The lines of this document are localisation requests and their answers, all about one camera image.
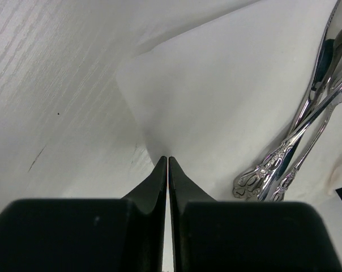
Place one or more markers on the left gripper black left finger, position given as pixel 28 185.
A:
pixel 63 234

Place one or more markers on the silver fork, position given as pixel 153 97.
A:
pixel 261 184

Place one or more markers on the silver knife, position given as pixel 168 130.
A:
pixel 315 85

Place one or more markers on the silver spoon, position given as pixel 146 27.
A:
pixel 332 84

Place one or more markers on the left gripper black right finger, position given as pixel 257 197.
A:
pixel 211 235

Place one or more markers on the white paper napkin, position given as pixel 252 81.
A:
pixel 219 96

